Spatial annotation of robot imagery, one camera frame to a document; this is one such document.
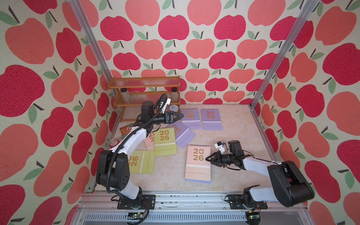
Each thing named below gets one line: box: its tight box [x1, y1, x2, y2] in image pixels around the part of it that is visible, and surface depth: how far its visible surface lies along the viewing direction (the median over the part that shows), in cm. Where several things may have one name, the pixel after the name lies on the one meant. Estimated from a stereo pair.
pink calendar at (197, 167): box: [184, 144, 211, 181], surface depth 86 cm
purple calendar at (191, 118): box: [180, 108, 203, 130], surface depth 113 cm
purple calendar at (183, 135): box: [166, 120, 196, 149], surface depth 103 cm
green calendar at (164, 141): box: [153, 127, 178, 157], surface depth 98 cm
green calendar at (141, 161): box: [128, 150, 156, 174], surface depth 90 cm
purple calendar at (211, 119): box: [200, 108, 224, 131], surface depth 114 cm
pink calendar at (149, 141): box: [143, 130, 155, 151], surface depth 98 cm
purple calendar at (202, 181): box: [185, 178, 212, 184], surface depth 82 cm
